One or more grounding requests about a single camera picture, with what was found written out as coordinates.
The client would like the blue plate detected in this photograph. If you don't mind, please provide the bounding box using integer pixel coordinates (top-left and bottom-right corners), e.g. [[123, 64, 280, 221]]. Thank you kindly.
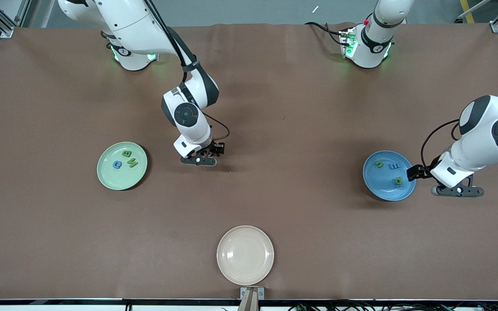
[[363, 150, 417, 202]]

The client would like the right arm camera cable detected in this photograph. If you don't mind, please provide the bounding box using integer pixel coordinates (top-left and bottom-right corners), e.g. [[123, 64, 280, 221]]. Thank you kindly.
[[143, 0, 231, 145]]

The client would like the black base cable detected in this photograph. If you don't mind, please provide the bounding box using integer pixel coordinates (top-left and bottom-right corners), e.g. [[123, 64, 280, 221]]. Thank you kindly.
[[304, 21, 345, 47]]

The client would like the brown table mat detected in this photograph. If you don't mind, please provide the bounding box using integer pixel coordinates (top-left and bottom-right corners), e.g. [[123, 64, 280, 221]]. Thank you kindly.
[[0, 22, 498, 301]]

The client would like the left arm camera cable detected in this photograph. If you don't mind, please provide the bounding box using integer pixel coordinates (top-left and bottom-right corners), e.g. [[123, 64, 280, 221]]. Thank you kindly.
[[420, 0, 498, 169]]

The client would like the light green plate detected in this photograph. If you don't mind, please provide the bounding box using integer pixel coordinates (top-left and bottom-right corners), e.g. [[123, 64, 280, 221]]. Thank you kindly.
[[97, 142, 148, 191]]

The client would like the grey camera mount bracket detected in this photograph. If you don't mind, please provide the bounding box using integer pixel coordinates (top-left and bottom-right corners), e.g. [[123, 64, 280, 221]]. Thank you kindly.
[[238, 287, 265, 311]]

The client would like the base connector box green light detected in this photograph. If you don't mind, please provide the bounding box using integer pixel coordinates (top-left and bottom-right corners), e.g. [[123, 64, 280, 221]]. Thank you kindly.
[[339, 27, 358, 59]]

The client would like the grey metal bar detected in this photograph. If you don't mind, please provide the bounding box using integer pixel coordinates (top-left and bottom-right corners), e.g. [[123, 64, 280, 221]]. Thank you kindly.
[[456, 0, 492, 21]]

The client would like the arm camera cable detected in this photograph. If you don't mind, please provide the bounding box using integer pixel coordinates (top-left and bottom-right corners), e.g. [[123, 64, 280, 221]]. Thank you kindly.
[[420, 0, 498, 169], [143, 0, 231, 145]]

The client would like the beige plate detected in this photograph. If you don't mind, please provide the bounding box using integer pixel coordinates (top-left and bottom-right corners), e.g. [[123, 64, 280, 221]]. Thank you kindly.
[[217, 225, 275, 286]]

